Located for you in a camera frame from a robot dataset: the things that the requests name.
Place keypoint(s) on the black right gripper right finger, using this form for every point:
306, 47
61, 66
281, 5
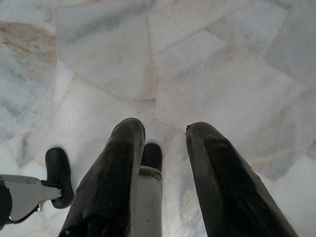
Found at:
229, 192

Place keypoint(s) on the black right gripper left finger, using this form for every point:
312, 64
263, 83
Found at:
111, 187

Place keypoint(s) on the grey robot right leg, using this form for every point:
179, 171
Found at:
148, 202

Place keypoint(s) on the black robot right foot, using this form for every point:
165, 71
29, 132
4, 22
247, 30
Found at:
151, 155

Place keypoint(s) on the black robot foot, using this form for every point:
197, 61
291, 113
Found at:
151, 155
59, 170

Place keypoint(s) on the black robot left foot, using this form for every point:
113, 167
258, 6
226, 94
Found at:
59, 170

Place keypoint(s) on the silver robot left leg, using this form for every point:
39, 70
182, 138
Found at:
24, 195

